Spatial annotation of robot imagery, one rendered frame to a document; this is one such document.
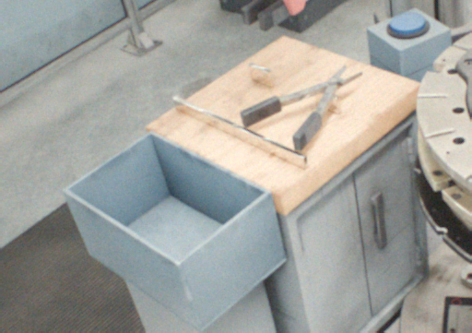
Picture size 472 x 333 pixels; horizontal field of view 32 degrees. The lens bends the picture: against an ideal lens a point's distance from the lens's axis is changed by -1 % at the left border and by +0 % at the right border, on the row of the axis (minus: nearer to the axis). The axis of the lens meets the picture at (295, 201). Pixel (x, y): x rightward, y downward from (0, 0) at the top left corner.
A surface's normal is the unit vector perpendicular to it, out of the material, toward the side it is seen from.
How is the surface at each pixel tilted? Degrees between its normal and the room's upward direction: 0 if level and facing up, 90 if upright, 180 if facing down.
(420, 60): 90
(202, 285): 90
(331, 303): 90
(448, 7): 90
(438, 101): 0
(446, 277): 0
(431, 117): 0
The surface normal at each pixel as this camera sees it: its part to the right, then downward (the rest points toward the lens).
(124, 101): -0.15, -0.75
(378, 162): 0.72, 0.36
